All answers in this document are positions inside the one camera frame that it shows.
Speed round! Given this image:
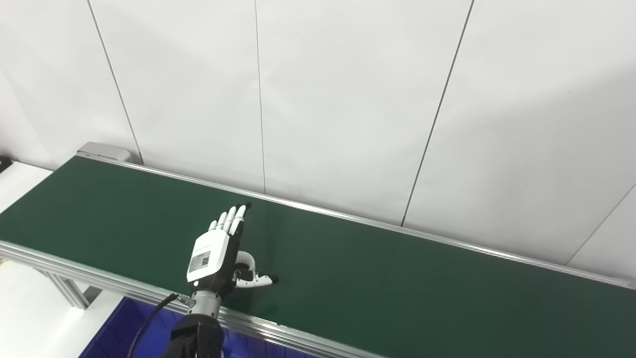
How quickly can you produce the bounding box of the grey conveyor end housing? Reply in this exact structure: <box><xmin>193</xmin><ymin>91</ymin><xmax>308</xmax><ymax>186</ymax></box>
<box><xmin>76</xmin><ymin>142</ymin><xmax>132</xmax><ymax>163</ymax></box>

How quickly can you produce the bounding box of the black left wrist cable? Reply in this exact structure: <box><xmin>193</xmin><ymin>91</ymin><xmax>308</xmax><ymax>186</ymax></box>
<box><xmin>127</xmin><ymin>292</ymin><xmax>194</xmax><ymax>358</ymax></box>

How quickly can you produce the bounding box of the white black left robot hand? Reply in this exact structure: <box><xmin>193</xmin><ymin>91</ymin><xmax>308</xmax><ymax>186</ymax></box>
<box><xmin>186</xmin><ymin>202</ymin><xmax>279</xmax><ymax>304</ymax></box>

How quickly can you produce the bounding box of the blue bin with white rings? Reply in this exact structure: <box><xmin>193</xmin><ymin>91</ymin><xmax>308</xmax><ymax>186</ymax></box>
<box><xmin>79</xmin><ymin>297</ymin><xmax>318</xmax><ymax>358</ymax></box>

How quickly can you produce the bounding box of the green conveyor belt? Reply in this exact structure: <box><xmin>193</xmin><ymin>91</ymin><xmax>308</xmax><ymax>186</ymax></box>
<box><xmin>0</xmin><ymin>155</ymin><xmax>636</xmax><ymax>358</ymax></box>
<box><xmin>0</xmin><ymin>152</ymin><xmax>636</xmax><ymax>358</ymax></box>

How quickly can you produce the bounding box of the white plastic ring part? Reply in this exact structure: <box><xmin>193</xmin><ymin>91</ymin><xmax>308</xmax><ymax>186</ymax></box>
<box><xmin>238</xmin><ymin>251</ymin><xmax>259</xmax><ymax>279</ymax></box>

